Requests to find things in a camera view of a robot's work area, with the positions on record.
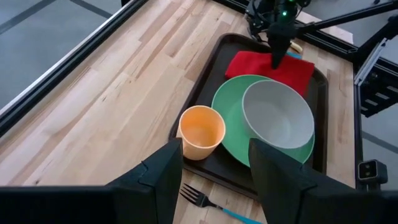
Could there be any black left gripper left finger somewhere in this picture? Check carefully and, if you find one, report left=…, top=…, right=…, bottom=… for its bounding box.
left=0, top=138, right=184, bottom=224

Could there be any orange plastic cup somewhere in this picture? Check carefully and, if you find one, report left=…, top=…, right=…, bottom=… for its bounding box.
left=176, top=105, right=226, bottom=161

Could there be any knife with cream handle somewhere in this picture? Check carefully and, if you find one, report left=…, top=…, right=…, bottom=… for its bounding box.
left=289, top=40, right=304, bottom=54

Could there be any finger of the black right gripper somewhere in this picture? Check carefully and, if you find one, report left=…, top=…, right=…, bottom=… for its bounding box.
left=279, top=29, right=296, bottom=68
left=267, top=29, right=282, bottom=70

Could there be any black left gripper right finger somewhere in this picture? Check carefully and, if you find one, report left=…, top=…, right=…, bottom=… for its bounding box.
left=248, top=138, right=398, bottom=224

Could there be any fork with teal handle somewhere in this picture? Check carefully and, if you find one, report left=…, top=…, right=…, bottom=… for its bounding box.
left=179, top=182, right=265, bottom=224

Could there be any silver metal bracket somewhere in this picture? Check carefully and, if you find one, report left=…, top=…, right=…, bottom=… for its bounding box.
left=354, top=37, right=389, bottom=86

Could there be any small black table camera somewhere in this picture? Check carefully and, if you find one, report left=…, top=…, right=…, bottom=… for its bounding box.
left=357, top=159, right=389, bottom=190

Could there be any dark brown plastic tray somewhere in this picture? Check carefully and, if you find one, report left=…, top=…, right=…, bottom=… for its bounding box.
left=167, top=33, right=330, bottom=200

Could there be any spoon with teal handle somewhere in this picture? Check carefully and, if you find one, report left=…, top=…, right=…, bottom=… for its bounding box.
left=285, top=50, right=303, bottom=60

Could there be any grey plastic bowl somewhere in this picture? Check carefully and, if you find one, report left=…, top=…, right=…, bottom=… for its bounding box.
left=241, top=80, right=315, bottom=149

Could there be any red cloth napkin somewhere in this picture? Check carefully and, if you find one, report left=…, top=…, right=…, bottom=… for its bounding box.
left=224, top=50, right=315, bottom=97

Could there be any green plastic plate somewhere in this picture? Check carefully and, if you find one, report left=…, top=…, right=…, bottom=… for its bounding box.
left=211, top=74, right=315, bottom=169

